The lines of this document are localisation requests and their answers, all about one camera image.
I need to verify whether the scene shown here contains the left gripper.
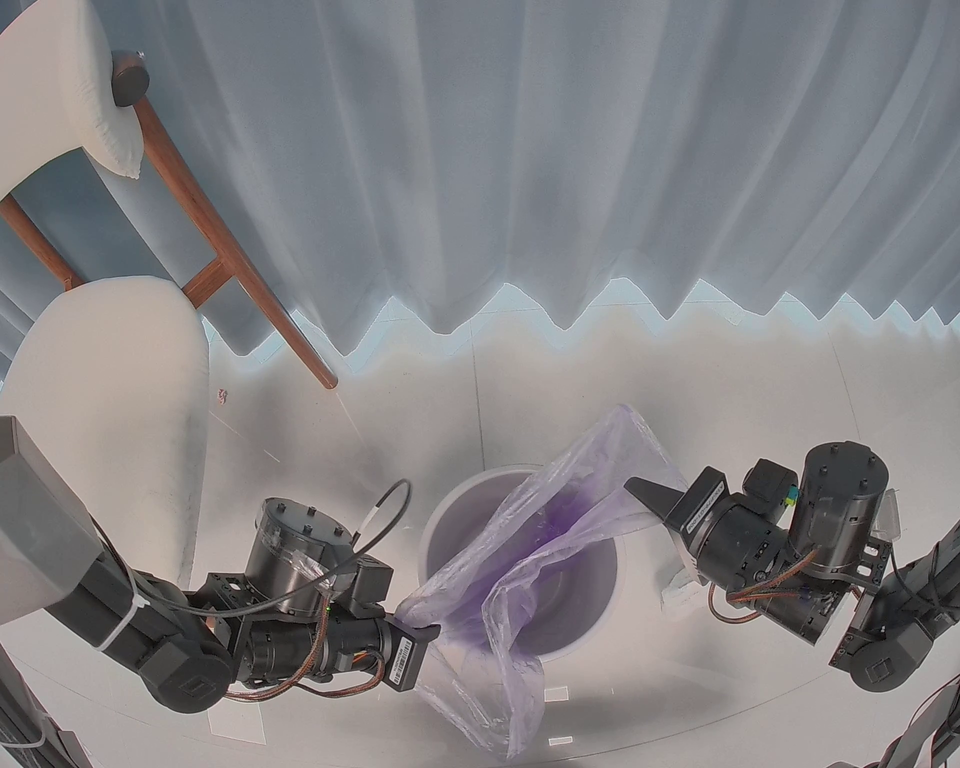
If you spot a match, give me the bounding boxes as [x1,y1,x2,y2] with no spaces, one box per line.
[328,615,441,696]

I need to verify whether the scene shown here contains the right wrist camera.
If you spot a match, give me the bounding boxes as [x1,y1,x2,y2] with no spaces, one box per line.
[742,459,800,519]

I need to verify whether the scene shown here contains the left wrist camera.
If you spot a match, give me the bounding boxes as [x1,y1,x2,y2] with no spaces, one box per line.
[347,558,396,621]

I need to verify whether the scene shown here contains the black cable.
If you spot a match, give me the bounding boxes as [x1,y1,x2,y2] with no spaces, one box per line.
[255,480,414,609]

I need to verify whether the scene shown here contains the pale blue curtain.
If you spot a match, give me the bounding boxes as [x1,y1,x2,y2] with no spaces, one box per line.
[0,0,960,361]

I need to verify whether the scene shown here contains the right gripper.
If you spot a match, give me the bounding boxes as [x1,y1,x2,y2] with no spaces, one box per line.
[624,466,794,592]

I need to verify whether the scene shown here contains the purple plastic bag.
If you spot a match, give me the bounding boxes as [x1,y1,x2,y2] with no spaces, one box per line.
[393,403,691,760]

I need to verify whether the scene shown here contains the cream padded wooden chair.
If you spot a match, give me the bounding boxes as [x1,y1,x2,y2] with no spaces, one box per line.
[0,0,340,594]

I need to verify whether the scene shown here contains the white trash bin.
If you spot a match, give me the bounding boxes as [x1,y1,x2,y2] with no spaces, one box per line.
[420,465,627,665]

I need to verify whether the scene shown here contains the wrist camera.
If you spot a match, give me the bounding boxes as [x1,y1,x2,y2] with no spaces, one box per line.
[347,558,396,621]
[742,459,800,519]

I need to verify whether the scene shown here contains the crumpled white paper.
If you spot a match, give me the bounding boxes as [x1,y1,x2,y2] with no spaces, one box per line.
[660,525,710,621]

